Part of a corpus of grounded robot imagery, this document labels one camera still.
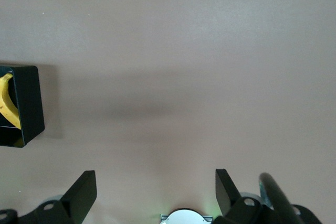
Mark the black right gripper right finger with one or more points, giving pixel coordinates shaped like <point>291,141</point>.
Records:
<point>228,195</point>

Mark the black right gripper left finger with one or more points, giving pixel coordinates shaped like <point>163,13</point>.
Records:
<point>78,197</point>

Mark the yellow banana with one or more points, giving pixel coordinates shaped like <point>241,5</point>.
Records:
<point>6,103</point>

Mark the black plastic box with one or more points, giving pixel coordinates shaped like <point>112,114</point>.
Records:
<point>29,103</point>

